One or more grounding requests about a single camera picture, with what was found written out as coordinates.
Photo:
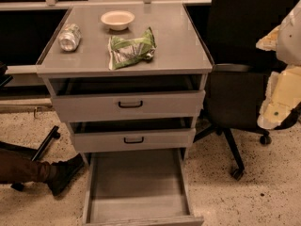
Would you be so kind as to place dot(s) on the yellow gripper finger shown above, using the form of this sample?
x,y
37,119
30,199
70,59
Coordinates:
x,y
269,42
281,107

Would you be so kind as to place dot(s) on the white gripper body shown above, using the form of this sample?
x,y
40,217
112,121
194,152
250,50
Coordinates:
x,y
291,42

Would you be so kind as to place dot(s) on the green jalapeno chip bag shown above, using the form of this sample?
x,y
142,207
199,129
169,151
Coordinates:
x,y
124,53

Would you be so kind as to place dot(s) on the grey middle drawer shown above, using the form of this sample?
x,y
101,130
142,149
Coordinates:
x,y
131,135

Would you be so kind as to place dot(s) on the grey drawer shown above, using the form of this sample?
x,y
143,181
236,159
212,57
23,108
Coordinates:
x,y
126,98
138,188
131,135

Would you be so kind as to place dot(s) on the grey drawer cabinet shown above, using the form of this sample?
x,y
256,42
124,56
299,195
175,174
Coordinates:
x,y
178,48

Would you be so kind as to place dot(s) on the grey bottom drawer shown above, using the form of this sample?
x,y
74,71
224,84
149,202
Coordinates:
x,y
138,188

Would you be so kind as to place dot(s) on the grey top drawer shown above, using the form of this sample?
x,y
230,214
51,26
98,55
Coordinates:
x,y
126,98

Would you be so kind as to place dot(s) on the black office chair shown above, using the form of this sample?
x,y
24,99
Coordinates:
x,y
236,86

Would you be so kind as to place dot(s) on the white paper bowl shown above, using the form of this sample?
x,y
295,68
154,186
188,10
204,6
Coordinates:
x,y
117,20

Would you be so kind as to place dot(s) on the crushed silver soda can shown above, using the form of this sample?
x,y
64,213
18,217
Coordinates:
x,y
69,37

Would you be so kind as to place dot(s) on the black shoe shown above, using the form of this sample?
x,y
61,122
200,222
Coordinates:
x,y
62,172

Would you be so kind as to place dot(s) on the brown trouser leg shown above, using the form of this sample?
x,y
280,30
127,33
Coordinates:
x,y
17,169

